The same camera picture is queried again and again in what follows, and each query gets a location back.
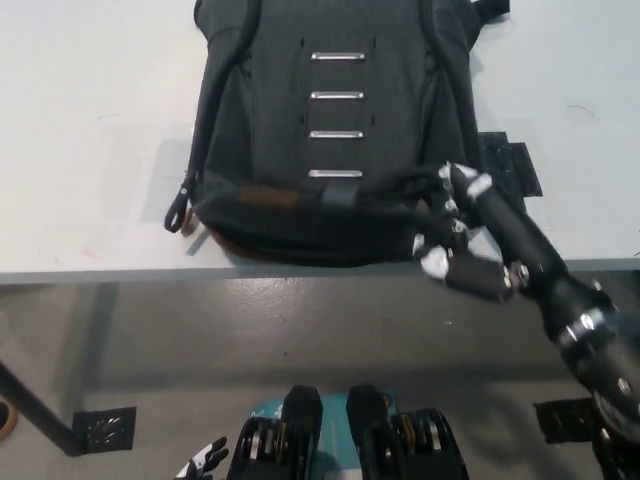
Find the black tape patch on table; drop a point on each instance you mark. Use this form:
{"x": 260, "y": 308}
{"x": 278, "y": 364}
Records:
{"x": 520, "y": 170}

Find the dark grey backpack brown trim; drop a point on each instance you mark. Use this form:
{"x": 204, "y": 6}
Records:
{"x": 330, "y": 150}

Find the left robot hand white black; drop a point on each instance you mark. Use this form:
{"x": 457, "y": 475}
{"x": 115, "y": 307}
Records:
{"x": 205, "y": 457}

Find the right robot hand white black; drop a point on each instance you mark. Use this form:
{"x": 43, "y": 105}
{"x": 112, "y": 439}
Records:
{"x": 492, "y": 225}

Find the black table leg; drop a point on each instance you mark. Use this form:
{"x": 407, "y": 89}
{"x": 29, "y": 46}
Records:
{"x": 37, "y": 415}

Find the round tan black roll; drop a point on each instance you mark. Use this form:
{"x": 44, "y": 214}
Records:
{"x": 6, "y": 420}

